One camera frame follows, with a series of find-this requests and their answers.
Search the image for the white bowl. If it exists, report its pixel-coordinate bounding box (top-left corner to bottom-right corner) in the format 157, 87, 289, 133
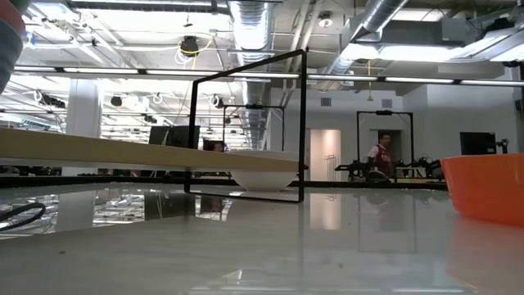
229, 149, 300, 193

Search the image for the orange plastic bowl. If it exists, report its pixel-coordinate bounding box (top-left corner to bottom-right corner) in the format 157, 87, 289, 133
440, 152, 524, 227

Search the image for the blue plastic bowl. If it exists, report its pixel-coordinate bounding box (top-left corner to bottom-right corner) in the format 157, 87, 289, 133
0, 20, 24, 95

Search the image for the black monitor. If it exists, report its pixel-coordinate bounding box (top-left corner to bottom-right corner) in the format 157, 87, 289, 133
148, 125, 201, 149
459, 131, 498, 156

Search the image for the person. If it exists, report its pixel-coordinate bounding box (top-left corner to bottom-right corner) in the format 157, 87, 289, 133
366, 131, 393, 176

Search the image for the long light bar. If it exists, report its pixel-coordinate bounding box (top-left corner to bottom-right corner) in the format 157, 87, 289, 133
11, 65, 524, 87

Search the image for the white pillar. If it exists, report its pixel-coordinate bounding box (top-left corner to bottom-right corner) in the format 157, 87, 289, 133
61, 79, 102, 177

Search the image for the corrugated silver duct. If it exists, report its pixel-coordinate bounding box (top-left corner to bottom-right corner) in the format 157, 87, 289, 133
228, 0, 273, 151

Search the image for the silver ventilation duct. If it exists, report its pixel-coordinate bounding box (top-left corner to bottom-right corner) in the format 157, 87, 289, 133
318, 0, 410, 92

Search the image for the black cable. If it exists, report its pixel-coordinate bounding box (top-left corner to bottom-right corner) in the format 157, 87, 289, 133
0, 202, 47, 233

